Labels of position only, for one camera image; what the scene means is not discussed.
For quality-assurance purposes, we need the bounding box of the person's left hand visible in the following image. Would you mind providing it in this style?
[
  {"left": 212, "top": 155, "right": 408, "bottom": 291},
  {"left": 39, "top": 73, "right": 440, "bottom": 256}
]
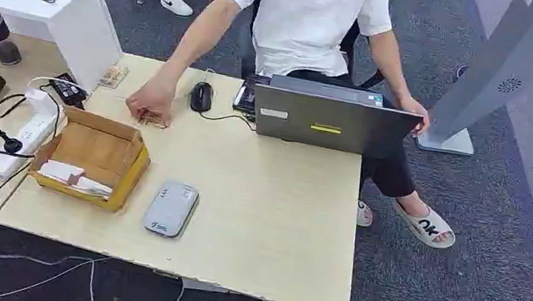
[{"left": 392, "top": 94, "right": 435, "bottom": 140}]

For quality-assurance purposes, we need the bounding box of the person's right hand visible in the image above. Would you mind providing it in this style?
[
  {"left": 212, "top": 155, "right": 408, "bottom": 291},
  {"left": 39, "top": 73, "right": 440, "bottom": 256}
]
[{"left": 122, "top": 74, "right": 180, "bottom": 129}]

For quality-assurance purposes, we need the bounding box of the small card stack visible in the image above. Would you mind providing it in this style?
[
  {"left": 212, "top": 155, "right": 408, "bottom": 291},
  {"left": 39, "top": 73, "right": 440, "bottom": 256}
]
[{"left": 137, "top": 109, "right": 172, "bottom": 132}]

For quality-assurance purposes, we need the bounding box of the black computer mouse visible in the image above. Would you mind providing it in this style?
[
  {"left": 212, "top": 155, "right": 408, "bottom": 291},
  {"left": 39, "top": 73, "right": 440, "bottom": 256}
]
[{"left": 188, "top": 79, "right": 217, "bottom": 115}]

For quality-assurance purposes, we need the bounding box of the open wooden card box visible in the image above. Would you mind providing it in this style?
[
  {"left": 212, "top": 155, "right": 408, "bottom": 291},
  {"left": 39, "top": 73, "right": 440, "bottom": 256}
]
[{"left": 23, "top": 101, "right": 159, "bottom": 218}]

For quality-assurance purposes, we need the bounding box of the black power adapter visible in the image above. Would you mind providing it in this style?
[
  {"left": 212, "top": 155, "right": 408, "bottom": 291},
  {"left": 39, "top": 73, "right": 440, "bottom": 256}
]
[{"left": 45, "top": 70, "right": 93, "bottom": 112}]

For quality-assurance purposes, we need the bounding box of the grey floor stand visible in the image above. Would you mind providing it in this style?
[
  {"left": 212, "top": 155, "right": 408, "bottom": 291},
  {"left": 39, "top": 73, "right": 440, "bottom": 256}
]
[{"left": 413, "top": 0, "right": 533, "bottom": 169}]

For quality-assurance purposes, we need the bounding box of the black keyboard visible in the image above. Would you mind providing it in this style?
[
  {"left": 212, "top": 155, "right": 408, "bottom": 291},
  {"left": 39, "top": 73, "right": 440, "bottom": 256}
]
[{"left": 231, "top": 70, "right": 274, "bottom": 117}]

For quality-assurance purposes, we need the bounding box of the grey laptop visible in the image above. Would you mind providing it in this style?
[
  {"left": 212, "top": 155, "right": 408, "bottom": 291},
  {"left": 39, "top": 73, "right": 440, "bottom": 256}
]
[{"left": 246, "top": 70, "right": 428, "bottom": 166}]

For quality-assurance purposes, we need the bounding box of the white card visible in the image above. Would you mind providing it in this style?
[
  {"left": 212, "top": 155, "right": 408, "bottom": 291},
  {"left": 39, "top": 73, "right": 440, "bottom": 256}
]
[
  {"left": 36, "top": 157, "right": 87, "bottom": 188},
  {"left": 72, "top": 175, "right": 116, "bottom": 201}
]

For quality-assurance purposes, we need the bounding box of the white plug-in charger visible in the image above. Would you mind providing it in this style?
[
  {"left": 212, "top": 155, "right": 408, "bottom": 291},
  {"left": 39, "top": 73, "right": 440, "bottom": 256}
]
[{"left": 22, "top": 85, "right": 61, "bottom": 119}]

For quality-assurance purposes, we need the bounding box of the grey rounded card reader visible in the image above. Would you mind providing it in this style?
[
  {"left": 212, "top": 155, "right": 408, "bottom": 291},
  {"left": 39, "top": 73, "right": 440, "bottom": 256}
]
[{"left": 140, "top": 177, "right": 203, "bottom": 243}]

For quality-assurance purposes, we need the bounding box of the white slipper with black print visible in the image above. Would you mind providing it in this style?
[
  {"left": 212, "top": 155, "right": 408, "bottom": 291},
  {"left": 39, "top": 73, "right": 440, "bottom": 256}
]
[
  {"left": 385, "top": 198, "right": 462, "bottom": 253},
  {"left": 353, "top": 199, "right": 377, "bottom": 230}
]

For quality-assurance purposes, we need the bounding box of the white power strip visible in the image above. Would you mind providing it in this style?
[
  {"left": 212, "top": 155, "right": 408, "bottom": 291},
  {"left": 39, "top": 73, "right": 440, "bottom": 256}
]
[{"left": 0, "top": 103, "right": 62, "bottom": 189}]

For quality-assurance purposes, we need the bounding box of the person in white shirt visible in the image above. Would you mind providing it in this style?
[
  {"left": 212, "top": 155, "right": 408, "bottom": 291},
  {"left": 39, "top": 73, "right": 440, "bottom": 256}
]
[{"left": 110, "top": 0, "right": 495, "bottom": 252}]

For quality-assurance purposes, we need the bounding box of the dark round lid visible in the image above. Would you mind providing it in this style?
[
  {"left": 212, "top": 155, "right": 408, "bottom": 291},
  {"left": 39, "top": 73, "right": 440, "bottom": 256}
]
[{"left": 0, "top": 38, "right": 26, "bottom": 69}]

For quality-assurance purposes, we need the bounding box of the black mouse cable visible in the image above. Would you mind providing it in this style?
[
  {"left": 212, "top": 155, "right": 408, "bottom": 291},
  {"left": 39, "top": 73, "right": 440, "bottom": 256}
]
[{"left": 194, "top": 68, "right": 266, "bottom": 133}]

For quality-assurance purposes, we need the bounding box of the black plug with cable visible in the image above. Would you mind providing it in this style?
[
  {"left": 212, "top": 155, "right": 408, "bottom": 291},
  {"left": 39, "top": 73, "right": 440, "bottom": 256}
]
[{"left": 0, "top": 90, "right": 65, "bottom": 164}]

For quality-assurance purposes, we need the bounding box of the white cable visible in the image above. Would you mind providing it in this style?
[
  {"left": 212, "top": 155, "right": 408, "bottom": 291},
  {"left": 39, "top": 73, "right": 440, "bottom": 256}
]
[{"left": 0, "top": 176, "right": 199, "bottom": 301}]

